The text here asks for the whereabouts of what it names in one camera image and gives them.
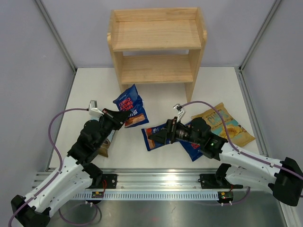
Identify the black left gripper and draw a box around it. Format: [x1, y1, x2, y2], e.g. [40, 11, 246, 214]
[95, 108, 131, 148]

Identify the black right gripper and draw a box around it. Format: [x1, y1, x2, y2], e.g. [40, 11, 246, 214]
[149, 116, 203, 145]

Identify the blue Burts chips bag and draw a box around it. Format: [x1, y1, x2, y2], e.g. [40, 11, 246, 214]
[113, 84, 149, 128]
[177, 118, 211, 162]
[141, 125, 171, 152]

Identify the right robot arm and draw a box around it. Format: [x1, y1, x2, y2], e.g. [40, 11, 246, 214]
[148, 117, 303, 207]

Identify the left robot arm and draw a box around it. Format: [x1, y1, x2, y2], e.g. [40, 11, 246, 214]
[8, 108, 131, 227]

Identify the light blue cassava chips bag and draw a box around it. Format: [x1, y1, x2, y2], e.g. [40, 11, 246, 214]
[98, 130, 116, 157]

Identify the wooden two-tier shelf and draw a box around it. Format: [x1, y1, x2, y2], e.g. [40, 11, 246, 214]
[107, 7, 207, 101]

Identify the tan kettle chips bag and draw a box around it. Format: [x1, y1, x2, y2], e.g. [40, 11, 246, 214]
[191, 103, 255, 147]

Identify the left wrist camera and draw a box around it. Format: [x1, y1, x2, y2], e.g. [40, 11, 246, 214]
[88, 100, 103, 117]

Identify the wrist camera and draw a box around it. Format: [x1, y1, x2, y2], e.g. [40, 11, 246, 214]
[88, 100, 103, 117]
[173, 104, 186, 122]

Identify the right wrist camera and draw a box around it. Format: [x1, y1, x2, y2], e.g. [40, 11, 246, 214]
[173, 104, 186, 122]

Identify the aluminium mounting rail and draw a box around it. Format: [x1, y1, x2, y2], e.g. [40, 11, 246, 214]
[32, 168, 244, 190]

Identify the white slotted cable duct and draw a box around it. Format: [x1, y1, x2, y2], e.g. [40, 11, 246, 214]
[72, 191, 219, 201]

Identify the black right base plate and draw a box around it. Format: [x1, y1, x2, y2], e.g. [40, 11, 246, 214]
[198, 174, 232, 189]

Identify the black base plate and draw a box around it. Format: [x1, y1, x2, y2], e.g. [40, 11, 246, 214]
[88, 174, 118, 189]
[198, 174, 232, 189]

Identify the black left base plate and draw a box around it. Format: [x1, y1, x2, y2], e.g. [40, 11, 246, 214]
[88, 174, 118, 189]

